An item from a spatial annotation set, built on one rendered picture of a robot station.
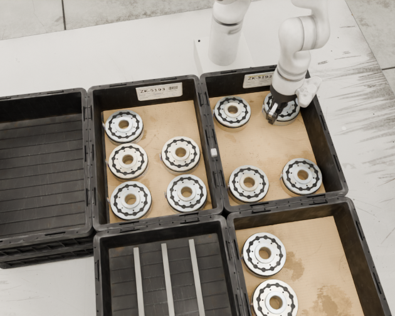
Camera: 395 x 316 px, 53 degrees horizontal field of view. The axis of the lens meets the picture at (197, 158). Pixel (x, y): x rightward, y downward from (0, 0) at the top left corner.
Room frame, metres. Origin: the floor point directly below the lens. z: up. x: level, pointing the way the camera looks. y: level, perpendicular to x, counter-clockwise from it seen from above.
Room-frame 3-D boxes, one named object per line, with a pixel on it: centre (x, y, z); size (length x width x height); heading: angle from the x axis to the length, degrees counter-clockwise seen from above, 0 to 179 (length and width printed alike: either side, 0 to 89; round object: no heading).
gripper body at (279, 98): (0.61, -0.22, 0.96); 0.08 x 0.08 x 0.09
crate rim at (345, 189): (0.51, -0.18, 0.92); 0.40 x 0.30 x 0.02; 10
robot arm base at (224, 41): (0.87, -0.07, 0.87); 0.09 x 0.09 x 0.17; 8
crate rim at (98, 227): (0.46, 0.12, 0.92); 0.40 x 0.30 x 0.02; 10
